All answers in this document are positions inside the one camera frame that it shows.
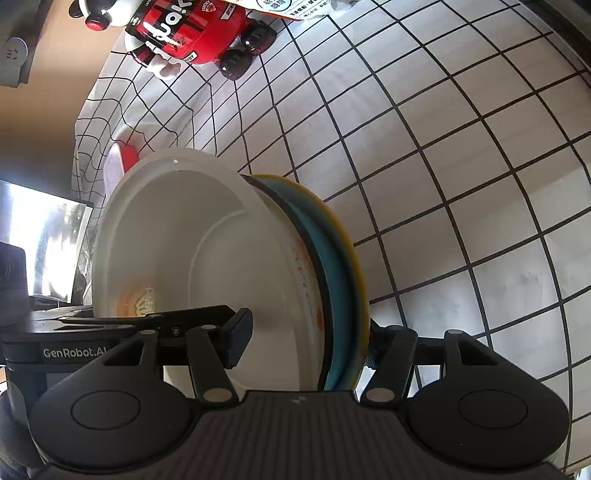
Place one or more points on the grey wall box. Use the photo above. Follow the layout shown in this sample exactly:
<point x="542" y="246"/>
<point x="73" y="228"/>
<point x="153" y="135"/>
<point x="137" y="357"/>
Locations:
<point x="18" y="55"/>

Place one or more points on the red snack bag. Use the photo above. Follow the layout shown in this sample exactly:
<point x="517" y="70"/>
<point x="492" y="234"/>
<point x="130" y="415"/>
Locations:
<point x="300" y="9"/>

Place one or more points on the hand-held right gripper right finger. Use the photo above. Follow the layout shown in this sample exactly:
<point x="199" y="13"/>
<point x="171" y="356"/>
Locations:
<point x="397" y="355"/>

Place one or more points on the dark object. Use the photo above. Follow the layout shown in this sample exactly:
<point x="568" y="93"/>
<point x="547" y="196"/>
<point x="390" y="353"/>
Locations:
<point x="11" y="281"/>

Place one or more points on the white grid tablecloth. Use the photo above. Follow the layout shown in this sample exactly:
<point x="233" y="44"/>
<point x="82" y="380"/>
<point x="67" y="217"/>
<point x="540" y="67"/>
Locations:
<point x="461" y="184"/>

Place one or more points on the yellow plate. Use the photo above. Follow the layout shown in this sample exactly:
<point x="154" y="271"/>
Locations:
<point x="352" y="258"/>

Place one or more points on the red and white dish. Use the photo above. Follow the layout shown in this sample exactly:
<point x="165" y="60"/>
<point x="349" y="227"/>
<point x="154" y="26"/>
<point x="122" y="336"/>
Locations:
<point x="127" y="154"/>

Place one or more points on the blue plate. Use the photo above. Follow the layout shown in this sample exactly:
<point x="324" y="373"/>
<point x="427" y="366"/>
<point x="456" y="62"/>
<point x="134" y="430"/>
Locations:
<point x="339" y="286"/>

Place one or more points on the computer monitor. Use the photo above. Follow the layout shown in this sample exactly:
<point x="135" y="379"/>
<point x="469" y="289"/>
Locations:
<point x="46" y="240"/>

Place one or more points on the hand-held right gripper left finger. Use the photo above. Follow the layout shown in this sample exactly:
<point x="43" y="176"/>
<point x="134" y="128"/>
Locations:
<point x="238" y="341"/>

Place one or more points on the red toy figure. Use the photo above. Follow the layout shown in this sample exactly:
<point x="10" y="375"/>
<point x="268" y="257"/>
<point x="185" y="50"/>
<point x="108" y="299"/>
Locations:
<point x="184" y="32"/>

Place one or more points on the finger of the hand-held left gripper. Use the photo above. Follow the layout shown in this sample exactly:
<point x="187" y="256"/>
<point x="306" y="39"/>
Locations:
<point x="175" y="318"/>

